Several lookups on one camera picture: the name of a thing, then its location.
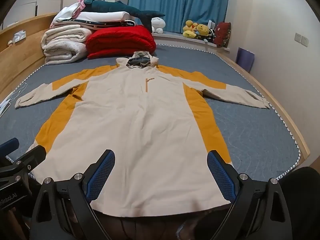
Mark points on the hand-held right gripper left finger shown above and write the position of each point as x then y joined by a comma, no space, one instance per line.
100,177

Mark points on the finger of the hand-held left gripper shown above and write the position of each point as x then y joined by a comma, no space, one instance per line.
8,145
31,158

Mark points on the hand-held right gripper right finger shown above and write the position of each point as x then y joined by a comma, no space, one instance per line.
221,177

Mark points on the beige and orange hooded jacket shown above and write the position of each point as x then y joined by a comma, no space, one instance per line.
140,130

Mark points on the pink and white folded clothes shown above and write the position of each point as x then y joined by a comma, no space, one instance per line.
67,12

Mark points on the grey quilted mattress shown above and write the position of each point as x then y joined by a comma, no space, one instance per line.
250,135

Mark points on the person's dark pants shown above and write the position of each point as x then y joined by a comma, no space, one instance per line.
305,200

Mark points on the tissue box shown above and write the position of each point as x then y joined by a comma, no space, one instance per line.
19,36

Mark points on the white fluffy folded blanket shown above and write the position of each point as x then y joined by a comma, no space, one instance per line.
65,43

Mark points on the red folded blanket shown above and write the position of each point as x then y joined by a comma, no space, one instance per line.
120,41

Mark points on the black and white striped plush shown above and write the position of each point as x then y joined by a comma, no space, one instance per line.
210,37

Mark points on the dark red cushion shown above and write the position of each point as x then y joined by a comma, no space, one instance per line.
223,33

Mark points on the white window ledge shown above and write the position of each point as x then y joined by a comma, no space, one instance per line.
175,36

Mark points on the yellow bear plush toy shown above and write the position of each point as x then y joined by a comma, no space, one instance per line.
203,30

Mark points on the dark folded cloth white trim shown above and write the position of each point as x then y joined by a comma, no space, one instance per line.
110,23

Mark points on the yellow duck plush toy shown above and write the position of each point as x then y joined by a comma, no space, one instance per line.
189,25

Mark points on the white plush toy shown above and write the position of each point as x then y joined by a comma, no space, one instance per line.
158,24

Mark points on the dark teal shark plush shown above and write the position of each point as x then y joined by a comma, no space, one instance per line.
112,6

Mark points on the blue curtain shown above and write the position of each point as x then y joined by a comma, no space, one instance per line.
180,2

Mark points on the wooden bed frame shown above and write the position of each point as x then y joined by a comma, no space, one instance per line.
25,47

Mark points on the wall switch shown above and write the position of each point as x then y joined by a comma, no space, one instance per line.
297,37
304,41

